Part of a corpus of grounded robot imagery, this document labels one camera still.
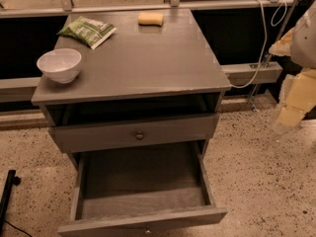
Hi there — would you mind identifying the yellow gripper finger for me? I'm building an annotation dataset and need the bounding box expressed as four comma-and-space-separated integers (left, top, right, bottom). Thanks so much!
273, 68, 316, 134
269, 29, 294, 56

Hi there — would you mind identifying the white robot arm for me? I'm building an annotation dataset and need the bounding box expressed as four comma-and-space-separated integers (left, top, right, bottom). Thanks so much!
269, 1, 316, 134

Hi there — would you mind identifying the grey wooden drawer cabinet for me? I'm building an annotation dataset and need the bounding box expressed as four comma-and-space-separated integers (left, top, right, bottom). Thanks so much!
31, 8, 232, 170

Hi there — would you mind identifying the grey upper drawer with knob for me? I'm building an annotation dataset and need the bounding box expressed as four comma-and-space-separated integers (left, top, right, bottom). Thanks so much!
49, 114, 219, 153

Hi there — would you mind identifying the yellow sponge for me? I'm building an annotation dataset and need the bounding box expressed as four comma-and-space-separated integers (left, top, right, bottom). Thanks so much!
138, 12, 164, 27

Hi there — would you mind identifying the green snack bag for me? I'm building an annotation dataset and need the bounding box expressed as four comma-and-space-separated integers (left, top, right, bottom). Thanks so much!
58, 16, 117, 49

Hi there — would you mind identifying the white ceramic bowl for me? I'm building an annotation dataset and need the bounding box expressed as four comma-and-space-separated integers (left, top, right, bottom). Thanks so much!
37, 48, 82, 84

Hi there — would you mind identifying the black bar on floor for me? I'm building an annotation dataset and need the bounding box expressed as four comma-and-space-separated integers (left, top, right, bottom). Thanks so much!
0, 170, 20, 233

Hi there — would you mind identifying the white cable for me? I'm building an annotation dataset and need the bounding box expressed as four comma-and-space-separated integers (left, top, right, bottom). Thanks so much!
226, 0, 289, 90

